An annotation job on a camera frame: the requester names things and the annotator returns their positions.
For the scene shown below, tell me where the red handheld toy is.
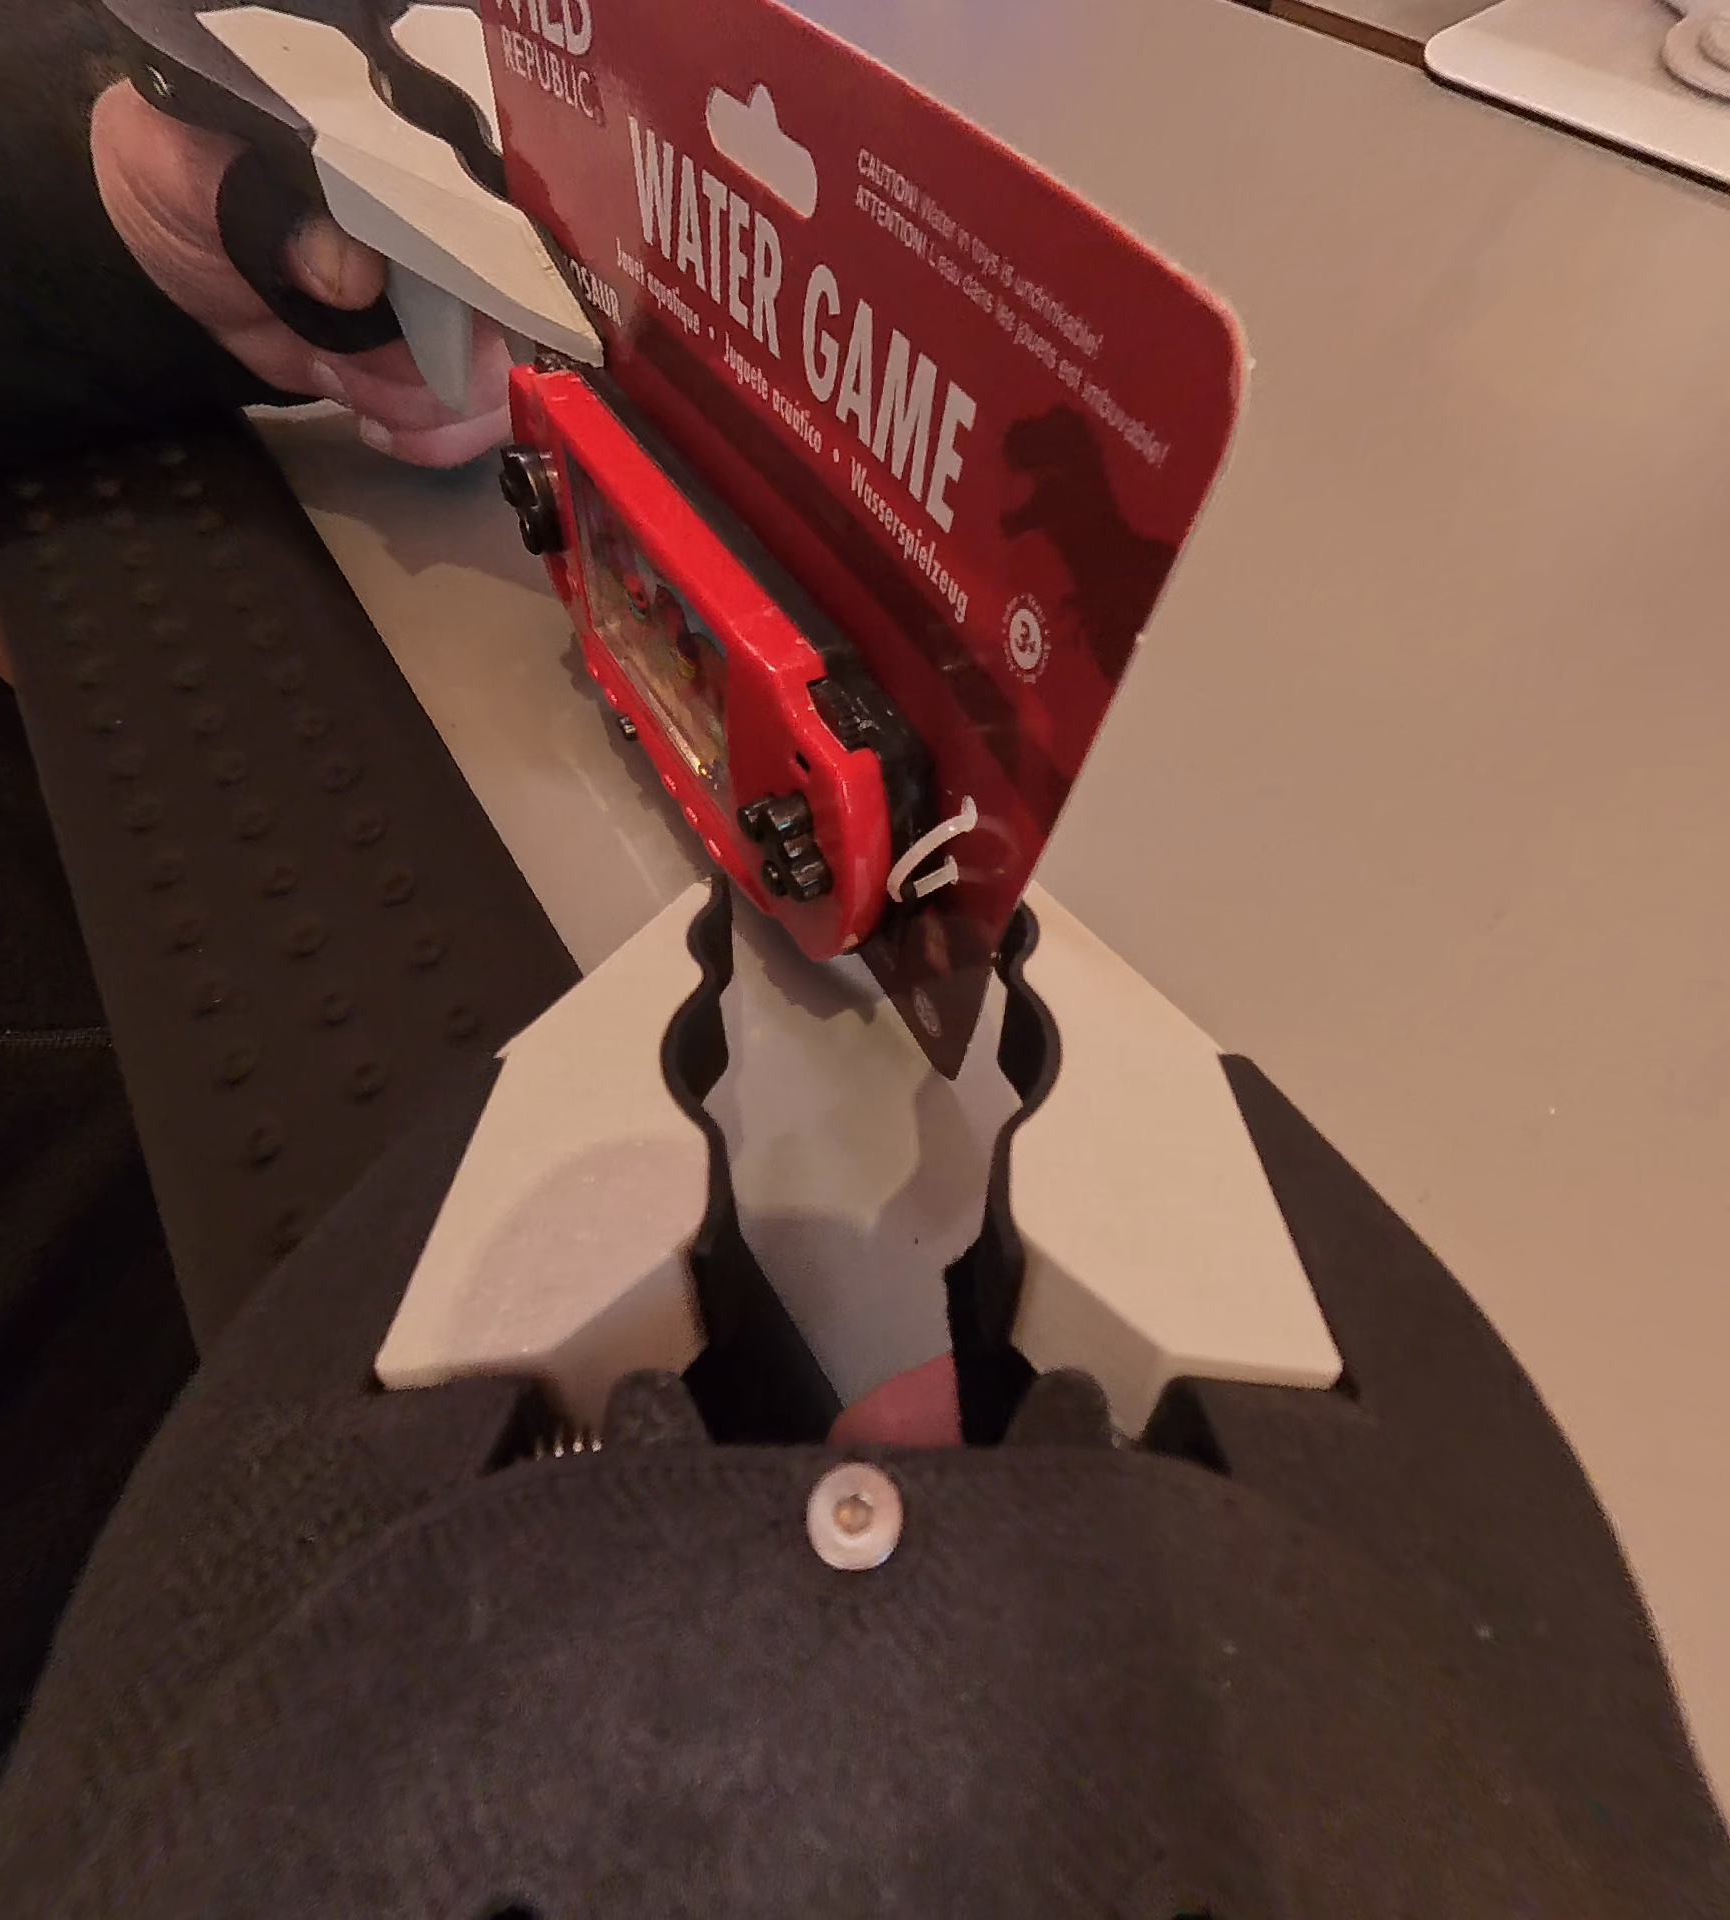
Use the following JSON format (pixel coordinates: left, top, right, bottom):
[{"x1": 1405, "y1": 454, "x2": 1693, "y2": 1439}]
[{"x1": 481, "y1": 0, "x2": 1249, "y2": 1086}]

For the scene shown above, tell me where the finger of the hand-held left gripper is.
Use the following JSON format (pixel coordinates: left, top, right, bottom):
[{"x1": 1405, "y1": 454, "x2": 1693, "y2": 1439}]
[
  {"x1": 194, "y1": 0, "x2": 609, "y2": 410},
  {"x1": 404, "y1": 0, "x2": 506, "y2": 152}
]

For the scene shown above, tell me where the person's black clothing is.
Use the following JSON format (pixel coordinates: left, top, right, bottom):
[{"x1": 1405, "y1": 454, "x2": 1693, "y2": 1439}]
[{"x1": 0, "y1": 631, "x2": 199, "y2": 1817}]

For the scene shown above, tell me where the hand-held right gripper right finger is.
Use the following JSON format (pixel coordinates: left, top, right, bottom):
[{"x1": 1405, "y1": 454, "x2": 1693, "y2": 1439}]
[{"x1": 947, "y1": 886, "x2": 1348, "y2": 1449}]

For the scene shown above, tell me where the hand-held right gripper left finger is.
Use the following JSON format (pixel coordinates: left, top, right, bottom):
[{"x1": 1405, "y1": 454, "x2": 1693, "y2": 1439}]
[{"x1": 374, "y1": 877, "x2": 751, "y2": 1449}]

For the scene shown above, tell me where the person's left hand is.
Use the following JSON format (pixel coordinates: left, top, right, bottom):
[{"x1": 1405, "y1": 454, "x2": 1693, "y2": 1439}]
[{"x1": 87, "y1": 78, "x2": 515, "y2": 473}]

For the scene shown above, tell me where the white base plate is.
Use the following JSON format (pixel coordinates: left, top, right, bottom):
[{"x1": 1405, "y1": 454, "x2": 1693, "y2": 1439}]
[{"x1": 1424, "y1": 0, "x2": 1730, "y2": 226}]

